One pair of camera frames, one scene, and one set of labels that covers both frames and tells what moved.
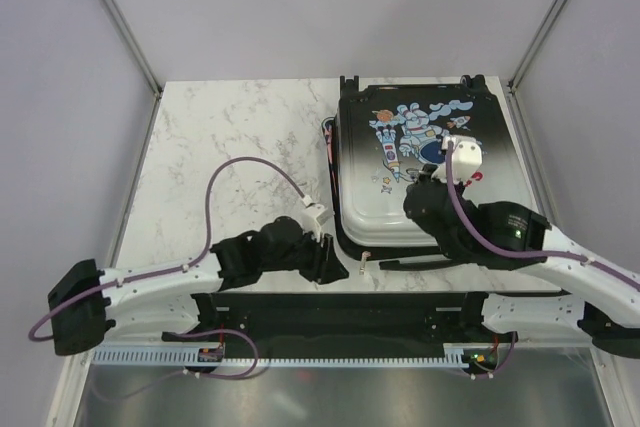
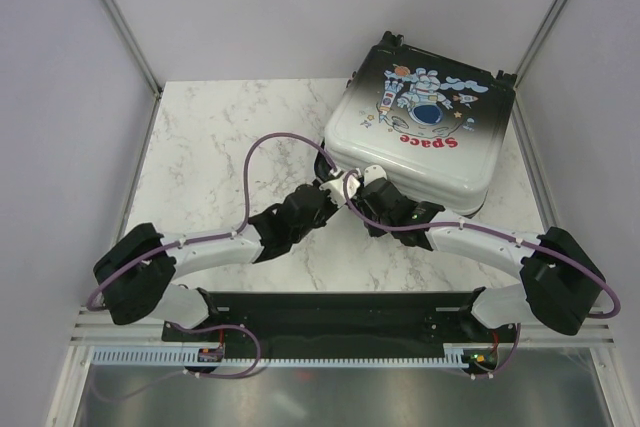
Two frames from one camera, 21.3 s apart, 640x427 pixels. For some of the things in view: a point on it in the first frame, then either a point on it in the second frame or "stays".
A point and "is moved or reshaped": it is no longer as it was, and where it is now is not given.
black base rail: x=343 y=319 stays
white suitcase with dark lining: x=381 y=133 is moved or reshaped
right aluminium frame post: x=560 y=1 stays
